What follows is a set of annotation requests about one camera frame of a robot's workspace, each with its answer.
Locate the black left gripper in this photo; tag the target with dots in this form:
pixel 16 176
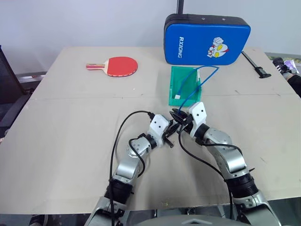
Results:
pixel 168 129

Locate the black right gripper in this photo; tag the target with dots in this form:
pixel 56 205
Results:
pixel 188 123

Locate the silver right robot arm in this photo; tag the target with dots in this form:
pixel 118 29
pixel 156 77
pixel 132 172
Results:
pixel 231 160

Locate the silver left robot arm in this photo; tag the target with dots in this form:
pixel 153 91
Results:
pixel 128 166

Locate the white coupler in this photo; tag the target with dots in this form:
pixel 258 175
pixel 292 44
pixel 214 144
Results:
pixel 177 96

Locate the green plastic bin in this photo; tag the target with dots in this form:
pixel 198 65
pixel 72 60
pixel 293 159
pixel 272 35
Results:
pixel 184 94

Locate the red table tennis paddle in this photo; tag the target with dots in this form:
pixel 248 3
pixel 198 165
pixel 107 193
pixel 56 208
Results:
pixel 122 66

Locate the blue padded kick shield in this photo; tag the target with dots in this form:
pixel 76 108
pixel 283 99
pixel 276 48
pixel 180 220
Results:
pixel 200 40

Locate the dark rounded robot torso shape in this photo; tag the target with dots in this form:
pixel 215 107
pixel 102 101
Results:
pixel 183 221

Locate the black bar clamp tool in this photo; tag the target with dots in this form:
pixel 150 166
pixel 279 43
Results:
pixel 255 66

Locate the black pole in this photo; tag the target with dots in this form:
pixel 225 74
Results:
pixel 180 7

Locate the black and white shoe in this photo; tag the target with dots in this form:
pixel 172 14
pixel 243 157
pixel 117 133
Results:
pixel 281 66

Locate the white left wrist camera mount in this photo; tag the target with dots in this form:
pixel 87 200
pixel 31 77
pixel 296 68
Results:
pixel 158 124

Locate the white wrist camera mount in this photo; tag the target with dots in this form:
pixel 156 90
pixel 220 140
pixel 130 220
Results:
pixel 198 113
pixel 158 124

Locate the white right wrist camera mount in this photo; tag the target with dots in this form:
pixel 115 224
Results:
pixel 198 113

